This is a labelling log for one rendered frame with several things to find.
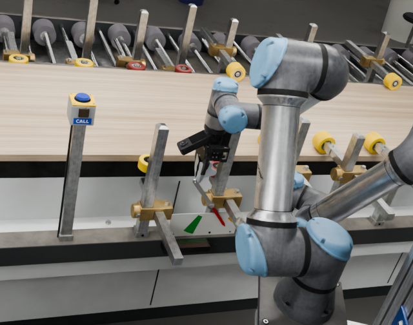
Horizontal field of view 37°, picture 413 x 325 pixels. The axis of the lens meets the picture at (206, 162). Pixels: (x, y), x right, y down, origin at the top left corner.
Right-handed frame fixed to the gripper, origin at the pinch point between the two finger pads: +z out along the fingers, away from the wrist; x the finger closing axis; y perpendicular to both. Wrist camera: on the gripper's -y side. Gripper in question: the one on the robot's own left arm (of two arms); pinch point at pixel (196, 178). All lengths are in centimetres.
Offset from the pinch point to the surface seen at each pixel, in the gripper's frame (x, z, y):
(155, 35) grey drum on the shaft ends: 156, 16, 30
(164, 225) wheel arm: -2.4, 17.0, -8.6
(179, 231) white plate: 5.2, 26.4, 0.7
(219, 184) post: 6.0, 6.8, 11.7
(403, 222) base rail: 7, 30, 102
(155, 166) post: 5.9, -0.9, -12.3
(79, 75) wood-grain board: 88, 9, -23
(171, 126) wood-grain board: 47.5, 9.0, 7.1
